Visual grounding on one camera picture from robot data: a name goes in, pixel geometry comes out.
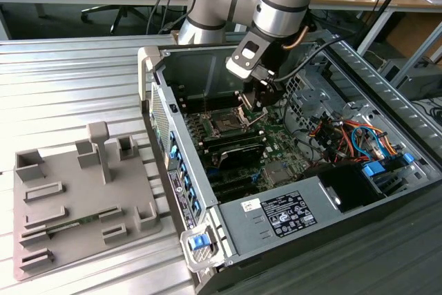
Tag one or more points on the black office chair base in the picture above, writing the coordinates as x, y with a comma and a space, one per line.
119, 11

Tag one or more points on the silver perforated drive cage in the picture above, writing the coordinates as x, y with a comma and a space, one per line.
321, 94

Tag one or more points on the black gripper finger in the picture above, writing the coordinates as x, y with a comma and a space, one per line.
271, 94
258, 99

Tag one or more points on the CPU socket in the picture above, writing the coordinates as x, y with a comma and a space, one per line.
208, 129

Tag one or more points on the small blue clip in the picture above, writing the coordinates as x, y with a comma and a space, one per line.
407, 158

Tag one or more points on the black graphics card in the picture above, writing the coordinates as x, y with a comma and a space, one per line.
238, 157

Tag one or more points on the blue disk carrier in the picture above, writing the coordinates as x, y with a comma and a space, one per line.
373, 170

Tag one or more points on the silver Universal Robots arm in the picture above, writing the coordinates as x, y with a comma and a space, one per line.
279, 15

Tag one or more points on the open grey PC case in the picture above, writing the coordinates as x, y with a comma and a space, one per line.
179, 67

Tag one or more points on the green RAM stick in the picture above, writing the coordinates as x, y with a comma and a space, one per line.
86, 219

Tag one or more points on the black slanted pole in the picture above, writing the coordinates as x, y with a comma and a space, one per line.
387, 1

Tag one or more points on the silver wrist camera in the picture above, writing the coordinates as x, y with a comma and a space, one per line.
241, 67

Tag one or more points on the grey parts rack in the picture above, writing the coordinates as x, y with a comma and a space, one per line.
86, 191

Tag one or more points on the silver chipset heatsink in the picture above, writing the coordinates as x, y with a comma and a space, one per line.
276, 172

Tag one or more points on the grey computer case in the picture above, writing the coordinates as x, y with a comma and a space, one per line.
421, 82

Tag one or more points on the black expansion slot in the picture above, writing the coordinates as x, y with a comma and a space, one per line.
238, 194
231, 182

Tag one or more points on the green motherboard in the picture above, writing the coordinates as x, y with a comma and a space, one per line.
276, 143

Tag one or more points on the blue case latch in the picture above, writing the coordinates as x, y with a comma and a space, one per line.
199, 242

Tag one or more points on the grey power supply unit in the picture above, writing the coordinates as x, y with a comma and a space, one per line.
241, 233

